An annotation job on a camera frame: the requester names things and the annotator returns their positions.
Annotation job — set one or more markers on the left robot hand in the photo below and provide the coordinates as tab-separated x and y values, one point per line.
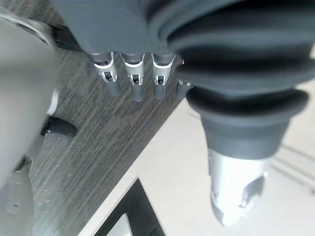
221	49

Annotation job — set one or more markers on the dark robot foot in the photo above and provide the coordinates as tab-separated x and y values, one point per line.
61	126

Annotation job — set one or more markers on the silver robot leg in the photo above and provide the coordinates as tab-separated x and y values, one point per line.
19	98

